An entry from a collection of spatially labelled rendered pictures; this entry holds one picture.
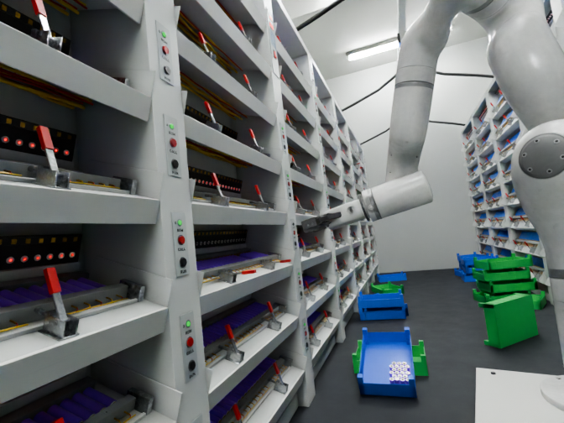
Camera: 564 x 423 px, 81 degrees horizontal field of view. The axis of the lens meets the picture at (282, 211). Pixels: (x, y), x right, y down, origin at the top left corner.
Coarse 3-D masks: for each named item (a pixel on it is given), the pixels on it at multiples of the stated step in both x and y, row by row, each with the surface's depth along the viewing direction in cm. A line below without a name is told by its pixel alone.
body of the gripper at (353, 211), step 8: (360, 200) 84; (336, 208) 84; (344, 208) 83; (352, 208) 84; (360, 208) 82; (344, 216) 83; (352, 216) 83; (360, 216) 83; (336, 224) 84; (344, 224) 85
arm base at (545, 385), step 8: (552, 280) 53; (560, 280) 51; (552, 288) 53; (560, 288) 51; (552, 296) 53; (560, 296) 51; (560, 304) 51; (560, 312) 51; (560, 320) 51; (560, 328) 52; (560, 336) 52; (560, 376) 57; (544, 384) 54; (552, 384) 54; (560, 384) 54; (544, 392) 52; (552, 392) 51; (560, 392) 51; (552, 400) 49; (560, 400) 49; (560, 408) 48
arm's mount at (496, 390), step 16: (480, 368) 66; (480, 384) 58; (496, 384) 58; (512, 384) 57; (528, 384) 57; (480, 400) 52; (496, 400) 52; (512, 400) 52; (528, 400) 51; (544, 400) 51; (480, 416) 47; (496, 416) 47; (512, 416) 47; (528, 416) 47; (544, 416) 46; (560, 416) 46
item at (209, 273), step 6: (258, 258) 109; (264, 258) 112; (276, 258) 123; (228, 264) 92; (234, 264) 93; (240, 264) 95; (246, 264) 99; (252, 264) 103; (258, 264) 106; (204, 270) 80; (210, 270) 81; (216, 270) 83; (234, 270) 91; (204, 276) 79; (210, 276) 81; (204, 282) 76
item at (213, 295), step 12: (204, 252) 101; (264, 252) 128; (276, 252) 127; (288, 252) 125; (276, 264) 117; (288, 264) 121; (240, 276) 91; (252, 276) 93; (264, 276) 100; (276, 276) 109; (288, 276) 121; (204, 288) 74; (216, 288) 76; (228, 288) 79; (240, 288) 85; (252, 288) 92; (204, 300) 70; (216, 300) 74; (228, 300) 80; (204, 312) 71
